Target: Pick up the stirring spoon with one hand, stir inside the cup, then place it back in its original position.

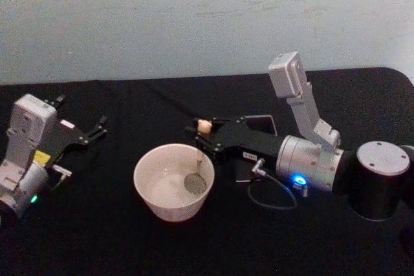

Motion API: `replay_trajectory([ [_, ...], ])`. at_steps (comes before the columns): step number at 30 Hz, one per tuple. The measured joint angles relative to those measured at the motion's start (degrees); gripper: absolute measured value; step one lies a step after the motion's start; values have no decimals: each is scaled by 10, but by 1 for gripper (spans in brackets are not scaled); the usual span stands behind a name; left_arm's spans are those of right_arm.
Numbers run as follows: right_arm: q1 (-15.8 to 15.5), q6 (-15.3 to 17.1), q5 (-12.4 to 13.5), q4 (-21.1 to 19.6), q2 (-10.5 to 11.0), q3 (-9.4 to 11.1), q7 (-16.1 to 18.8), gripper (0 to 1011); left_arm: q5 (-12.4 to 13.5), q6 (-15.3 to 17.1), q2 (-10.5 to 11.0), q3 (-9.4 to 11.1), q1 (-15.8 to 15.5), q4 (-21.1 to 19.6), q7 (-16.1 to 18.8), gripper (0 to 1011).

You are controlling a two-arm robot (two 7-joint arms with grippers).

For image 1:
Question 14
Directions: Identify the pale wall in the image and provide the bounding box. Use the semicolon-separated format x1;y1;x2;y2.
0;0;414;85

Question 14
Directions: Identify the white ceramic bowl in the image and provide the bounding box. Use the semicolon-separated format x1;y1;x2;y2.
133;143;216;224

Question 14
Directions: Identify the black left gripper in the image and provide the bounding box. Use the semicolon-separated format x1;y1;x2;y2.
33;94;109;165

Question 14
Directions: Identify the right wrist thin dark cable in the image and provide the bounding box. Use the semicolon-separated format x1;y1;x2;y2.
247;157;308;211

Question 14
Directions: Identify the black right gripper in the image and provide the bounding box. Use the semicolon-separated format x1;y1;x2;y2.
184;116;286;165

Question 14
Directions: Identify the black table cloth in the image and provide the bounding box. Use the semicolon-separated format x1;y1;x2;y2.
0;67;414;276

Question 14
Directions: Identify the black flat device silver rim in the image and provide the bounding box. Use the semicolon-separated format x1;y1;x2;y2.
234;114;278;184

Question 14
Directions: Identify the mesh strainer spoon wooden handle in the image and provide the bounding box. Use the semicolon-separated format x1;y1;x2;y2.
184;119;213;195

